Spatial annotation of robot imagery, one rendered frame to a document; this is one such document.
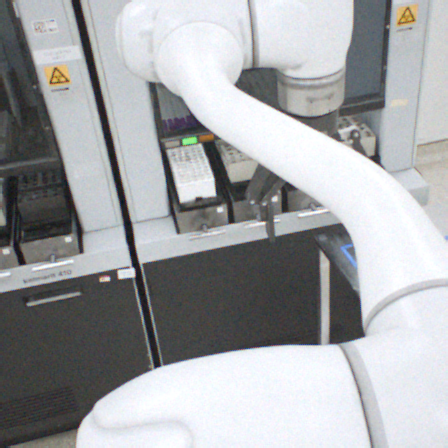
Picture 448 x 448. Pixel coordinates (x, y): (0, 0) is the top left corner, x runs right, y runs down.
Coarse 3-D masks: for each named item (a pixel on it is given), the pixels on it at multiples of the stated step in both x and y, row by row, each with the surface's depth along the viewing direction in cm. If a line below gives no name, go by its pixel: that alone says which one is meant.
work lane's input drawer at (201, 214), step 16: (208, 160) 201; (176, 192) 186; (176, 208) 182; (192, 208) 181; (208, 208) 181; (224, 208) 182; (192, 224) 183; (208, 224) 184; (224, 224) 185; (192, 240) 181
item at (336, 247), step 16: (432, 208) 170; (320, 240) 164; (336, 240) 163; (352, 240) 163; (320, 256) 166; (336, 256) 158; (352, 256) 158; (320, 272) 169; (352, 272) 153; (320, 288) 173; (352, 288) 150; (320, 304) 176; (320, 320) 180; (320, 336) 183
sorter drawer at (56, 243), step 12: (72, 204) 188; (72, 216) 183; (48, 228) 177; (60, 228) 177; (72, 228) 179; (24, 240) 175; (36, 240) 176; (48, 240) 176; (60, 240) 177; (72, 240) 178; (24, 252) 177; (36, 252) 177; (48, 252) 178; (60, 252) 179; (72, 252) 180; (48, 264) 176; (60, 264) 176
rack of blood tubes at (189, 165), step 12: (168, 156) 200; (180, 156) 193; (192, 156) 193; (204, 156) 191; (180, 168) 187; (192, 168) 187; (204, 168) 188; (180, 180) 183; (192, 180) 182; (204, 180) 181; (180, 192) 181; (192, 192) 182; (204, 192) 182
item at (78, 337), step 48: (48, 0) 152; (48, 48) 158; (48, 96) 164; (96, 96) 186; (96, 144) 173; (96, 192) 181; (96, 240) 186; (0, 288) 182; (48, 288) 185; (96, 288) 189; (0, 336) 191; (48, 336) 195; (96, 336) 199; (144, 336) 203; (0, 384) 201; (48, 384) 205; (96, 384) 210; (0, 432) 212; (48, 432) 225
